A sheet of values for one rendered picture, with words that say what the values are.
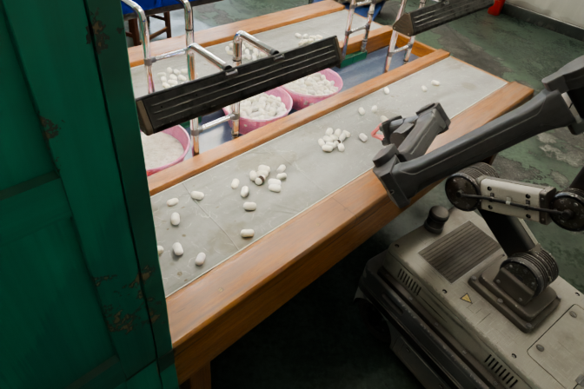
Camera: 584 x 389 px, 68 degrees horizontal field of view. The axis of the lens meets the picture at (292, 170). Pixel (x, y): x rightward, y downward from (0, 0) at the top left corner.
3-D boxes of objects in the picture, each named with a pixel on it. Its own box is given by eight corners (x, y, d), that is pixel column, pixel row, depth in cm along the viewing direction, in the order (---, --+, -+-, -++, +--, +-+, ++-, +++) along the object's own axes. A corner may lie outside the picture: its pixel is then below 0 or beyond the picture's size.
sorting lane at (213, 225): (505, 86, 197) (507, 82, 195) (136, 321, 93) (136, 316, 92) (448, 60, 212) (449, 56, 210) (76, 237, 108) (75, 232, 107)
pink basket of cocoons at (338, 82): (351, 103, 180) (356, 83, 174) (307, 124, 165) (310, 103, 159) (307, 76, 193) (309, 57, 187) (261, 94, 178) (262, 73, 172)
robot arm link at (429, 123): (414, 197, 90) (388, 154, 88) (392, 206, 93) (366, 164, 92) (456, 125, 122) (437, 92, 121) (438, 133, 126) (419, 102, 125)
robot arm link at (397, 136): (452, 126, 121) (436, 100, 120) (431, 146, 115) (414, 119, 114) (420, 138, 131) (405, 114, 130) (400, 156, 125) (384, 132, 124)
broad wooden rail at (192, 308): (516, 124, 200) (535, 89, 188) (172, 392, 96) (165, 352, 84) (493, 112, 206) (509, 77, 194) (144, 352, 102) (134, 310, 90)
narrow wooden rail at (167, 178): (443, 72, 216) (451, 51, 209) (82, 253, 112) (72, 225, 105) (434, 68, 219) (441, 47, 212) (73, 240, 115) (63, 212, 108)
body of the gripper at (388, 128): (376, 126, 132) (395, 121, 126) (396, 115, 138) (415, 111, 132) (383, 146, 133) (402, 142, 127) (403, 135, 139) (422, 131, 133)
